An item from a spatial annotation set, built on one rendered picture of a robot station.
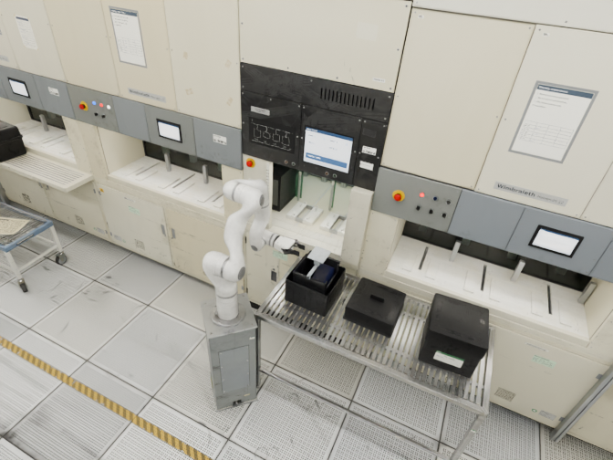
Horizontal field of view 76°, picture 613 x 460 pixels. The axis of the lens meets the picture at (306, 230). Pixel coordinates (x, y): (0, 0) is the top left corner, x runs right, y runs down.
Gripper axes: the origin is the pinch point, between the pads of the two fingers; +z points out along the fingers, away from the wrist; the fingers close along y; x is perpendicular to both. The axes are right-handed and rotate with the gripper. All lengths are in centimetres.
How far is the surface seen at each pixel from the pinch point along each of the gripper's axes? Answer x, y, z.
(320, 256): 2.6, 1.2, 13.9
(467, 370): -24, 12, 106
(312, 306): -25.2, 13.5, 17.5
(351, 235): 4.2, -25.5, 22.2
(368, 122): 73, -30, 19
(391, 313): -20, 0, 61
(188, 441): -107, 81, -26
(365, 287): -19.4, -11.4, 40.4
